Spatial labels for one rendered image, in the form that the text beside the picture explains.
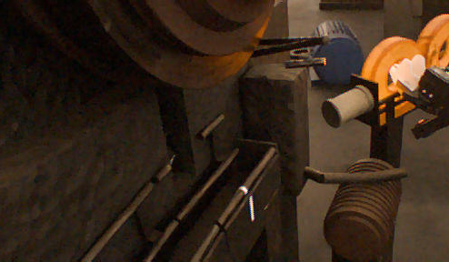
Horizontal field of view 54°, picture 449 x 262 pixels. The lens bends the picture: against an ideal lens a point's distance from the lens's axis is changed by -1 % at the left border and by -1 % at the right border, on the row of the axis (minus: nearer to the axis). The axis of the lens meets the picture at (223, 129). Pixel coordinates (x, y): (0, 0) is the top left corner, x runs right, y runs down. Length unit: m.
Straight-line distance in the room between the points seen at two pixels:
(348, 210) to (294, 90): 0.26
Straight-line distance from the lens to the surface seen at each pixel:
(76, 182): 0.49
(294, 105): 0.76
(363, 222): 0.88
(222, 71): 0.51
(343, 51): 2.63
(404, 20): 3.32
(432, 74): 0.90
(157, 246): 0.58
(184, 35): 0.41
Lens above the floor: 1.06
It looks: 27 degrees down
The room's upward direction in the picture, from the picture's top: 7 degrees counter-clockwise
